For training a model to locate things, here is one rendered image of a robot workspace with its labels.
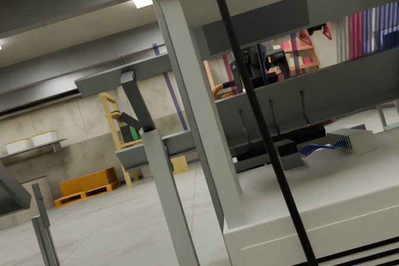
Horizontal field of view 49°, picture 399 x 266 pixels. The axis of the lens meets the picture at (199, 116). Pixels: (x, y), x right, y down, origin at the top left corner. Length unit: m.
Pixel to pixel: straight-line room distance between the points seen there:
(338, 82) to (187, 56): 0.96
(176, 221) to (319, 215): 0.87
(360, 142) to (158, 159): 0.69
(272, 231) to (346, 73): 0.96
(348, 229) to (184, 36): 0.38
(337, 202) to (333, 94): 0.94
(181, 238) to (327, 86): 0.71
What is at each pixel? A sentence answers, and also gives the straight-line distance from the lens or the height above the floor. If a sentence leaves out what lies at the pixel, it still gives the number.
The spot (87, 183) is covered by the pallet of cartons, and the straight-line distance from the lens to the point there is 10.12.
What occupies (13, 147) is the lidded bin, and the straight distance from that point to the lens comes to 11.14.
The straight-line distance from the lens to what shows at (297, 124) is 1.60.
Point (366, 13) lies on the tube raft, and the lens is 1.46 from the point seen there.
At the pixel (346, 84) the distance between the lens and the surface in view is 1.60.
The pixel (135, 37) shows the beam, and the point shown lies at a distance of 8.51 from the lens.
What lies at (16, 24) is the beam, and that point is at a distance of 5.63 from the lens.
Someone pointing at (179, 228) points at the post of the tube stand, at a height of 0.48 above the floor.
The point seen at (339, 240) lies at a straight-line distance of 0.70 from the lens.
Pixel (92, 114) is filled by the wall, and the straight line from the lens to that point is 11.12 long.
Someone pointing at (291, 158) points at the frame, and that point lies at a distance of 1.11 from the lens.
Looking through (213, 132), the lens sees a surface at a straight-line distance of 0.67.
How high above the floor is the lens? 0.78
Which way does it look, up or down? 1 degrees up
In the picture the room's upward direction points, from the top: 17 degrees counter-clockwise
